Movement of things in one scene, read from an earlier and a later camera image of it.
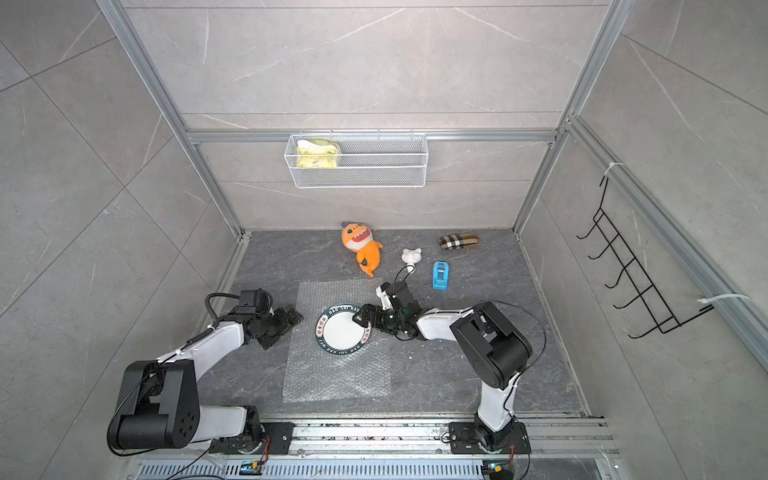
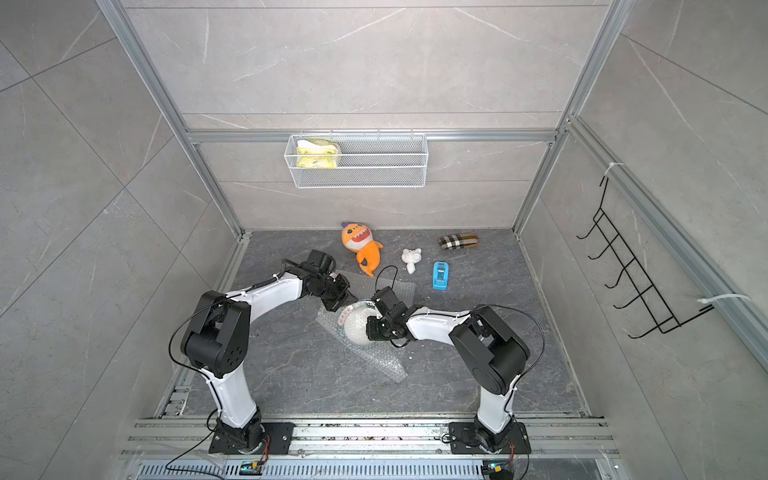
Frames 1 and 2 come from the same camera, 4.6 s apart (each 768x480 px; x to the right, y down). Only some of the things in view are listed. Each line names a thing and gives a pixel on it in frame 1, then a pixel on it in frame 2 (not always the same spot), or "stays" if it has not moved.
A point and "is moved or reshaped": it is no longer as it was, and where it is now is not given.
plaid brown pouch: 458,241 stays
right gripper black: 370,310 stays
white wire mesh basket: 361,160 stays
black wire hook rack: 663,317 stays
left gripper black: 284,321 -> 346,296
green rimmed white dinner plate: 338,333 is moved or reshaped
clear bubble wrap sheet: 317,374 -> 347,324
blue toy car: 440,275 stays
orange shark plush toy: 358,238 stays
